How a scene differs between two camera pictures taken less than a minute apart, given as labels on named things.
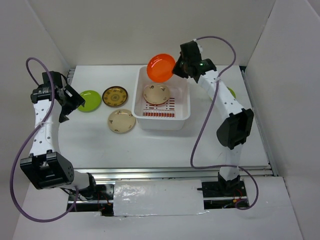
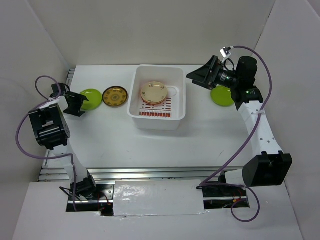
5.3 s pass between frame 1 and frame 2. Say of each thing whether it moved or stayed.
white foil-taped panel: stayed
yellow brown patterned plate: stayed
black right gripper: moved
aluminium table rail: stayed
